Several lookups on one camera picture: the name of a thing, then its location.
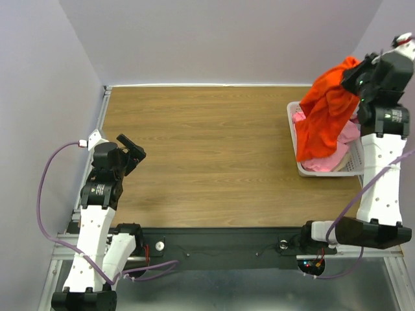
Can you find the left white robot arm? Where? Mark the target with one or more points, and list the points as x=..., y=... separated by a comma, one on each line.
x=98, y=261

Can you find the orange t shirt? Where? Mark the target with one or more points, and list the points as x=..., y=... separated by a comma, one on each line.
x=327, y=107

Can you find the beige garment in basket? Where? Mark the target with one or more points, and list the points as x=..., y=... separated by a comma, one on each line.
x=343, y=162

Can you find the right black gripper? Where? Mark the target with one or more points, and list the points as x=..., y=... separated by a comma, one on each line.
x=351, y=76

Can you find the aluminium frame rail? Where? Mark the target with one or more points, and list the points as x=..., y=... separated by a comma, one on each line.
x=56, y=264

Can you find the white plastic laundry basket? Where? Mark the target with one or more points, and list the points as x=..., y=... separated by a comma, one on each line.
x=354, y=166

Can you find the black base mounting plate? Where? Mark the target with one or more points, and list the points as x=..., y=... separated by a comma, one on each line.
x=229, y=248

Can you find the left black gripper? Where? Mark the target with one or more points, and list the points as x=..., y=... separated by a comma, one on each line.
x=136, y=151

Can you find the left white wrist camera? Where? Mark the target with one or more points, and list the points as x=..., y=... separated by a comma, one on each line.
x=95, y=138

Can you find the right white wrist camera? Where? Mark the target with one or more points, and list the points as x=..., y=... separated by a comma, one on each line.
x=402, y=47

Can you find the light pink t shirt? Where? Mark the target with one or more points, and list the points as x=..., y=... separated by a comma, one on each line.
x=327, y=158

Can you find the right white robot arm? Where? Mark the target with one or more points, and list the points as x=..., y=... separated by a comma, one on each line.
x=378, y=222

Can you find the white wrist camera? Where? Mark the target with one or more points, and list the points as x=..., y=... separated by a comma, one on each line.
x=95, y=138
x=402, y=47

